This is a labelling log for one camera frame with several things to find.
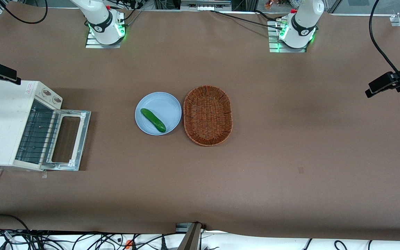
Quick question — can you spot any black looping cable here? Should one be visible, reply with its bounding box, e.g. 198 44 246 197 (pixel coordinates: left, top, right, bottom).
0 0 48 25

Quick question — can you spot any brown wicker basket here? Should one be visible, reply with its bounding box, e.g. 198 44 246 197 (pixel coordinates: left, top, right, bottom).
183 85 233 147

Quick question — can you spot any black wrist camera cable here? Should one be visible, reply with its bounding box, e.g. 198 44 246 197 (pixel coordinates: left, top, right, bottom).
369 0 400 86

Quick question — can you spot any grey power strip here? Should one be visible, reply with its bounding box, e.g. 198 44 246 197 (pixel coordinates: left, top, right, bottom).
180 0 232 11

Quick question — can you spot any dark camera mount pole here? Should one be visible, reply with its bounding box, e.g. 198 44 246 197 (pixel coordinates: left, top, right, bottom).
176 222 205 250

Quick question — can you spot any black base cable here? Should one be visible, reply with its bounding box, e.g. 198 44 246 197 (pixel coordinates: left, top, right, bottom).
210 10 284 30

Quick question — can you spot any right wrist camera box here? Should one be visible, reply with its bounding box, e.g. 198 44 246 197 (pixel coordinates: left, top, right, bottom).
0 62 22 85

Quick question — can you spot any metal oven rack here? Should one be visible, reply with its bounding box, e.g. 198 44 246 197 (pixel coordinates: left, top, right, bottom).
15 106 62 165

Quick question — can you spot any light blue round plate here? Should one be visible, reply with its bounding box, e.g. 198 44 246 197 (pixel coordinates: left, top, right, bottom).
135 92 182 136

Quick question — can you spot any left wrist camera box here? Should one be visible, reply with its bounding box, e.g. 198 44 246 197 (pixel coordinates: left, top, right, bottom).
365 71 400 99

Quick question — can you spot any green cucumber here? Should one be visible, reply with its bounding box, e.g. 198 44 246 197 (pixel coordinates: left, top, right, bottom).
140 108 167 133

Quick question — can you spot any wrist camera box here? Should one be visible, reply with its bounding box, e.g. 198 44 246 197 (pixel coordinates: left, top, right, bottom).
365 71 400 99
0 62 22 85

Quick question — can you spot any brown table cover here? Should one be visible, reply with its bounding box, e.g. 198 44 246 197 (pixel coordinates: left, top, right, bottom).
0 7 400 241

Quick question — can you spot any black arcing cable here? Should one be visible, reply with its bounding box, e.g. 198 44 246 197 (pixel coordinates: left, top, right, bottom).
0 213 30 232

